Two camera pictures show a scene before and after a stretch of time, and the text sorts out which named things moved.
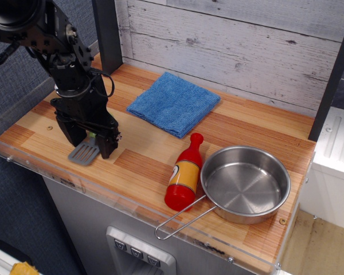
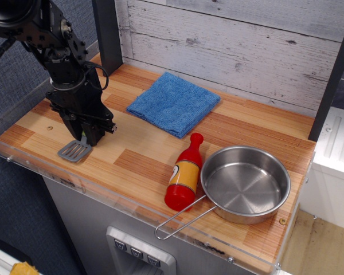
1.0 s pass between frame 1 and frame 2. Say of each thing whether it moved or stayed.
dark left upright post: stayed
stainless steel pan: stayed
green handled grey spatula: moved
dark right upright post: stayed
